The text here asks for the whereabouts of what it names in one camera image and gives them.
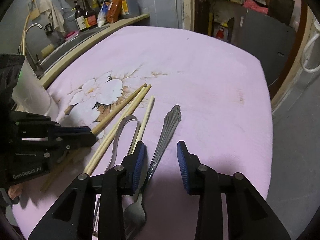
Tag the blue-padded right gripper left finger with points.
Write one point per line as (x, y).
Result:
(72, 214)

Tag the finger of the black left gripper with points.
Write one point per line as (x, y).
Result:
(77, 137)

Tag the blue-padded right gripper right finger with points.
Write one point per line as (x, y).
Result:
(248, 214)

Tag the dark bamboo chopstick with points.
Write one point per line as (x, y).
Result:
(96, 131)

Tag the metal utensil handle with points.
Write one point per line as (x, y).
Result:
(96, 218)

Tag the pale bamboo chopstick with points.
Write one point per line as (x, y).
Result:
(109, 138)

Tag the ornate metal fork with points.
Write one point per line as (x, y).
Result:
(134, 214)

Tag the thin pale chopstick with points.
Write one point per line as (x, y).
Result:
(139, 136)

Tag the metal tongs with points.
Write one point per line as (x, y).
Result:
(119, 130)

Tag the person's left hand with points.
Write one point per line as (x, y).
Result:
(15, 191)

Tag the white utensil holder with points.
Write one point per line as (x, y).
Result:
(31, 95)

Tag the pink floral table cloth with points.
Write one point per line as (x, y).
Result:
(224, 100)

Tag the chrome sink faucet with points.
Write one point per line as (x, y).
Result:
(27, 44)

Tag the red-label soy sauce bottle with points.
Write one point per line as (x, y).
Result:
(90, 15)

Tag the dark sauce bottle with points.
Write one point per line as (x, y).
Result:
(80, 17)

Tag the orange sauce pouch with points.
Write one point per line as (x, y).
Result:
(114, 11)

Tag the large dark vinegar jug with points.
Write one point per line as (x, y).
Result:
(130, 8)

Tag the grey cabinet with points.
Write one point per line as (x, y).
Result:
(266, 38)

